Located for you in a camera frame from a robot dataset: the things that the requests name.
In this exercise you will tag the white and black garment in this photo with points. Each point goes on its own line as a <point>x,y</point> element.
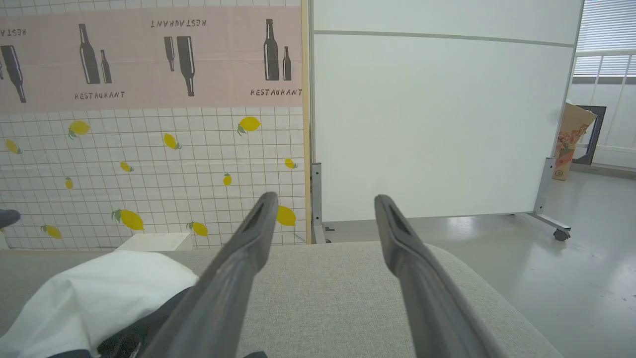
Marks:
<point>99,298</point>

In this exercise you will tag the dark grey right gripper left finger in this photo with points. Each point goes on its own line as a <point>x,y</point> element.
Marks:
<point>223,288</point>

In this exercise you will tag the white window blinds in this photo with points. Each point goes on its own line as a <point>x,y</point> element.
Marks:
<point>606,30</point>

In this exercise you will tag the white rolling partition board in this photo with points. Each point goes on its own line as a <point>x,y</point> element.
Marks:
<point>437,124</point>

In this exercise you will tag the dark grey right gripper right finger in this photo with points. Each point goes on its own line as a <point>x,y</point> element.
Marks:
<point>427,298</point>

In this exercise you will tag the small white box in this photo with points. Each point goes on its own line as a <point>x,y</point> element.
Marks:
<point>154,242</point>

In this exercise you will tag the lemon and bottle print backdrop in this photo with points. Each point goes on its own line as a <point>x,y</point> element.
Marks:
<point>149,149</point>

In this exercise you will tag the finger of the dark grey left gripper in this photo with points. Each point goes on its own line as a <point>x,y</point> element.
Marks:
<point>7,217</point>

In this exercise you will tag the flower print cardboard box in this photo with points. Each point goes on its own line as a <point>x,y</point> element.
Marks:
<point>571,139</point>

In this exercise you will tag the dark picture frame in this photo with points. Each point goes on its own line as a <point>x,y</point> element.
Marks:
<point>595,139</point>

